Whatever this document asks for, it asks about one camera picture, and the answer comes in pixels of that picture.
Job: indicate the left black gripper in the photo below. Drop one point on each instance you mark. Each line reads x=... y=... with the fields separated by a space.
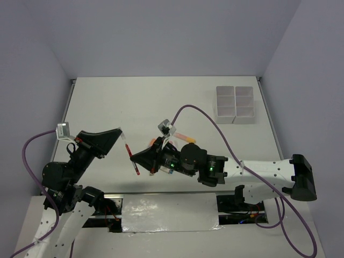
x=98 y=143

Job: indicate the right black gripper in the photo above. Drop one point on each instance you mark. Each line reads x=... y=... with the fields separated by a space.
x=150 y=158

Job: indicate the red pen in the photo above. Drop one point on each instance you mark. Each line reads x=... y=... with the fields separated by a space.
x=130 y=155

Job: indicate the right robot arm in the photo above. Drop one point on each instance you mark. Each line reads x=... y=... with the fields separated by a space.
x=253 y=181

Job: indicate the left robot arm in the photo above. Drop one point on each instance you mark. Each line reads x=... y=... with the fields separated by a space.
x=67 y=204

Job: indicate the orange capped clear tube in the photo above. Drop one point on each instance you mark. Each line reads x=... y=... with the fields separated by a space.
x=153 y=141

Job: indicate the pink yellow highlighter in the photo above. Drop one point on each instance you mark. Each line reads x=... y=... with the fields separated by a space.
x=185 y=138

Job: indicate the silver foil covered plate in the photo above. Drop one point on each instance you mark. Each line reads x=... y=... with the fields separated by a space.
x=190 y=212

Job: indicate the left white compartment container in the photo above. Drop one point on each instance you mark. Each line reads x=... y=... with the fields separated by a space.
x=224 y=105

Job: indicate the white compartment container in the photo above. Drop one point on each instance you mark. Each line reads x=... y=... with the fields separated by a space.
x=244 y=105
x=224 y=105

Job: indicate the right white compartment container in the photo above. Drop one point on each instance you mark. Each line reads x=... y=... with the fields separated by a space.
x=244 y=105

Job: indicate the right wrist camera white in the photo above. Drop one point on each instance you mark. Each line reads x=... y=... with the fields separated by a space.
x=167 y=129

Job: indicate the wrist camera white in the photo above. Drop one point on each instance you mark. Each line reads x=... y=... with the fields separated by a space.
x=167 y=129
x=63 y=132

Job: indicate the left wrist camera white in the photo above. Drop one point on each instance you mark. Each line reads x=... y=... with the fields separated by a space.
x=63 y=132

